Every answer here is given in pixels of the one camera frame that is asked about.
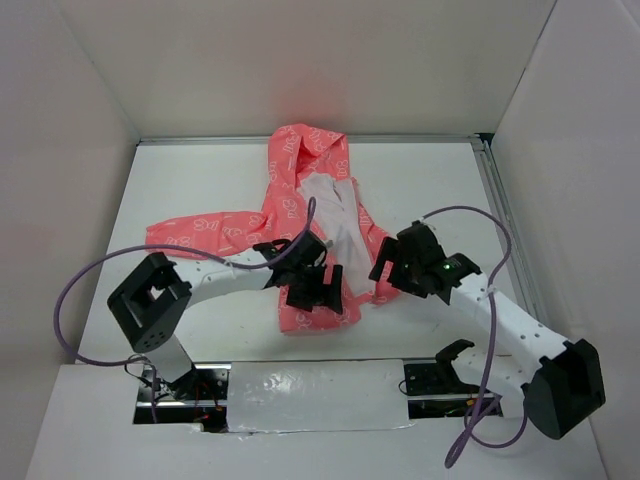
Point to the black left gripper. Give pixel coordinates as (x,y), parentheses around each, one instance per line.
(320,294)

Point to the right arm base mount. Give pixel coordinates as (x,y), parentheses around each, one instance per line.
(433,389)

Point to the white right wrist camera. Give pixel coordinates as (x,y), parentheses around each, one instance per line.
(421,224)

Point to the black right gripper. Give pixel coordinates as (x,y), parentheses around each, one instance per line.
(392,250)

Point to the aluminium rail right edge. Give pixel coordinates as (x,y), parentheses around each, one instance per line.
(499,205)

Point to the aluminium rail back edge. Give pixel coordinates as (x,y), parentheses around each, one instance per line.
(200,139)

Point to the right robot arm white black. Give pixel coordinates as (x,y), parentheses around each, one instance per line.
(559,382)

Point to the aluminium rail edge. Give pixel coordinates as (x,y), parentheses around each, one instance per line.
(200,139)
(499,205)

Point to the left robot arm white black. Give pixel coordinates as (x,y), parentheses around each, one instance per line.
(150,302)

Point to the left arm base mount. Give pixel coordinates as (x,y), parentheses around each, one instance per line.
(200,399)

